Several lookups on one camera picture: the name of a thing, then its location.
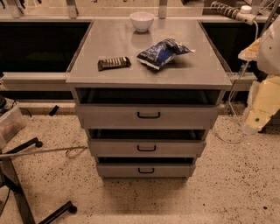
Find small black floor object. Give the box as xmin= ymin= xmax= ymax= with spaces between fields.
xmin=49 ymin=105 xmax=60 ymax=116

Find thin metal rod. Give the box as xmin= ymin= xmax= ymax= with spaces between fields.
xmin=0 ymin=146 xmax=87 ymax=159

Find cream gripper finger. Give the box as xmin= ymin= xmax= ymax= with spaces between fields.
xmin=241 ymin=75 xmax=280 ymax=134
xmin=238 ymin=38 xmax=261 ymax=61

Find white power strip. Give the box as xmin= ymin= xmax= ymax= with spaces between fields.
xmin=210 ymin=1 xmax=256 ymax=25

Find grey middle drawer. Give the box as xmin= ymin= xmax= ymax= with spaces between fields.
xmin=88 ymin=140 xmax=206 ymax=158

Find blue chip bag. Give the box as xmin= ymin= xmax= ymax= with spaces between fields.
xmin=136 ymin=38 xmax=193 ymax=70

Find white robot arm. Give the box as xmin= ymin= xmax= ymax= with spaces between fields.
xmin=238 ymin=16 xmax=280 ymax=134

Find grey bottom drawer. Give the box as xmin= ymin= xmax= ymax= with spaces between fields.
xmin=97 ymin=164 xmax=195 ymax=179

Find grey drawer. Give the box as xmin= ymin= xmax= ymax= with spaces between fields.
xmin=97 ymin=164 xmax=195 ymax=179
xmin=88 ymin=140 xmax=206 ymax=158
xmin=75 ymin=105 xmax=218 ymax=130

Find dark chocolate bar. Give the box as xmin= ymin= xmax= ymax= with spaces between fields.
xmin=97 ymin=57 xmax=131 ymax=71

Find grey drawer cabinet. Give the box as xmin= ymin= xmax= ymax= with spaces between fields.
xmin=66 ymin=18 xmax=231 ymax=166

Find white cable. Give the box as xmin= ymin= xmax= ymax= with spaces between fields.
xmin=213 ymin=20 xmax=260 ymax=144

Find black rolling stand base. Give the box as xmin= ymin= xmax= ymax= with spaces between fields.
xmin=0 ymin=137 xmax=77 ymax=224

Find white ceramic bowl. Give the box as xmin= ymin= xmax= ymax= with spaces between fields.
xmin=129 ymin=11 xmax=155 ymax=32

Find grey top drawer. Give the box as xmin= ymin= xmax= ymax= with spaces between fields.
xmin=75 ymin=105 xmax=218 ymax=130

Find clear plastic storage bin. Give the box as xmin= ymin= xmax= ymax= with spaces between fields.
xmin=0 ymin=98 xmax=26 ymax=150

